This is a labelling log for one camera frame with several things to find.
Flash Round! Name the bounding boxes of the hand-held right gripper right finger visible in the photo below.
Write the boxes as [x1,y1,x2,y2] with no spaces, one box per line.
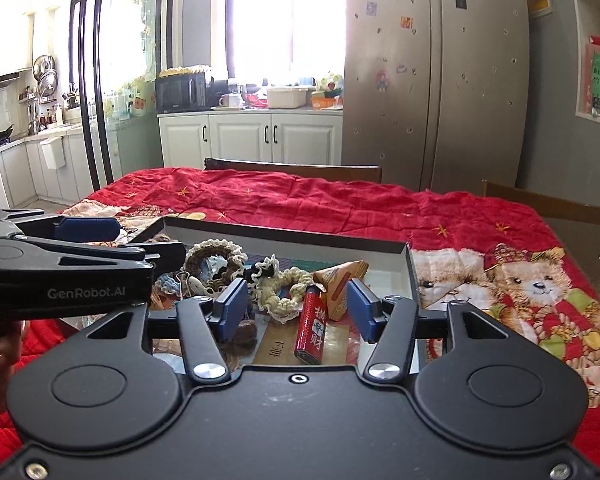
[347,277,513,386]

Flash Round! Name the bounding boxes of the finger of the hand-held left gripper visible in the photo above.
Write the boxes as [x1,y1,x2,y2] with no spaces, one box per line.
[0,208,122,245]
[25,236,187,282]

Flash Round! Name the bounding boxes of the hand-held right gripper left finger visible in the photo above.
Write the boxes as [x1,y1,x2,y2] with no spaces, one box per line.
[85,277,251,386]

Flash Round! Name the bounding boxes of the light blue crochet scrunchie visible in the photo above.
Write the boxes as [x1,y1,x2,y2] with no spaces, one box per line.
[154,272,186,295]

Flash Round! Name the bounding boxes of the brown scrunchie with cream lace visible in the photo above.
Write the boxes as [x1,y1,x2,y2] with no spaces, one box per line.
[182,238,246,296]

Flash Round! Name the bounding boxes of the brown furry hair claw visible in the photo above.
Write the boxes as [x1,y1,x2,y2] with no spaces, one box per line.
[220,320,258,356]

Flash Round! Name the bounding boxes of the white doll keychain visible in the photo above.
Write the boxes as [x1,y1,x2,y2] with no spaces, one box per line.
[177,270,207,302]

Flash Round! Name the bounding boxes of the orange triangular snack packet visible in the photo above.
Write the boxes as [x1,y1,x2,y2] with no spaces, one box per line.
[312,259,371,322]

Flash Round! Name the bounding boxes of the black scrunchie with cream edge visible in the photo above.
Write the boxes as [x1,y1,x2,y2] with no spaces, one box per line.
[244,260,277,287]

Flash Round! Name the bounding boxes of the black shallow cardboard box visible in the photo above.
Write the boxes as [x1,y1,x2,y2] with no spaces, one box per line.
[115,216,421,376]

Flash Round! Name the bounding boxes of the cream crochet scrunchie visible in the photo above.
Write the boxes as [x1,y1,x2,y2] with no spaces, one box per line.
[252,256,315,323]

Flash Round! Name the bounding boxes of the red lighter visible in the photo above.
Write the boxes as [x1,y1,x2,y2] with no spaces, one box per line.
[294,290,328,365]

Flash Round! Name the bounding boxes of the printed picture sheet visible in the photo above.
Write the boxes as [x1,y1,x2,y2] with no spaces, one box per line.
[155,305,366,371]

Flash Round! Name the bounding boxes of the white kitchen counter units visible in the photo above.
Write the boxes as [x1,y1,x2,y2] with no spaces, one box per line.
[0,127,101,201]

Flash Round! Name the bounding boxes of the white hanging bin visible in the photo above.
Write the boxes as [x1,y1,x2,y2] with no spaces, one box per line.
[40,136,66,170]

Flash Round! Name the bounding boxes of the red printed blanket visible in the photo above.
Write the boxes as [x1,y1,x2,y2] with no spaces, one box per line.
[0,166,600,471]

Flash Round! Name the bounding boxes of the white kitchen cabinet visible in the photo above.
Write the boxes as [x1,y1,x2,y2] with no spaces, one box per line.
[157,107,343,171]

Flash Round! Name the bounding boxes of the black framed glass door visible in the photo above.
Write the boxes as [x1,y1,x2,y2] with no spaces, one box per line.
[67,0,181,186]

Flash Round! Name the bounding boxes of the steel pot lids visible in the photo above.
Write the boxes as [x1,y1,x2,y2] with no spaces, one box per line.
[32,55,58,96]

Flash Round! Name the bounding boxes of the black microwave oven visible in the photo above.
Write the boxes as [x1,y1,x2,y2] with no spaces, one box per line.
[155,72,213,115]

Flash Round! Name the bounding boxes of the cream plastic basin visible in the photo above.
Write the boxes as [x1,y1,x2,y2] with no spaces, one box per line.
[266,86,308,109]

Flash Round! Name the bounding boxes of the dark wooden chair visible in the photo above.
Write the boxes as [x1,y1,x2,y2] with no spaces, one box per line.
[482,179,600,233]

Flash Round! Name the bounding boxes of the silver refrigerator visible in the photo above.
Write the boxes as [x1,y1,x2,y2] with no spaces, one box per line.
[340,0,531,193]

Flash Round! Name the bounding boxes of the bright window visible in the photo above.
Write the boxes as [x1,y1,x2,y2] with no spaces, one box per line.
[225,0,348,86]

